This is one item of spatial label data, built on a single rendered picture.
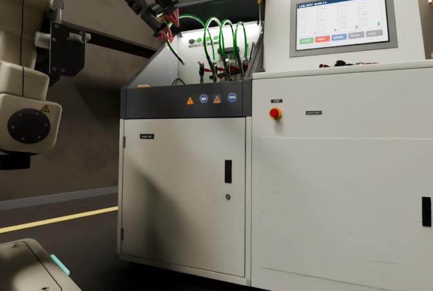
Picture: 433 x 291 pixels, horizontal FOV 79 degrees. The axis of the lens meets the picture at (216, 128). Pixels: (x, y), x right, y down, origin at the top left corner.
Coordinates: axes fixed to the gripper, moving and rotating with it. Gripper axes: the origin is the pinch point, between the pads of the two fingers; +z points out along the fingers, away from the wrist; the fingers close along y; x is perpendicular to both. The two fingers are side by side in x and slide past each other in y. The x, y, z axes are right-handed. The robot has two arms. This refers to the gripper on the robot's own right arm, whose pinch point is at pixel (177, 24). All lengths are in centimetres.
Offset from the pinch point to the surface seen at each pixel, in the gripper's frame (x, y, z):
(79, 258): 64, -94, 80
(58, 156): 215, -25, 85
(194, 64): 33, 34, 38
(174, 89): 3.8, -18.8, 22.7
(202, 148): -11, -36, 45
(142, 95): 21.5, -24.2, 20.9
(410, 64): -88, 3, 38
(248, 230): -32, -56, 73
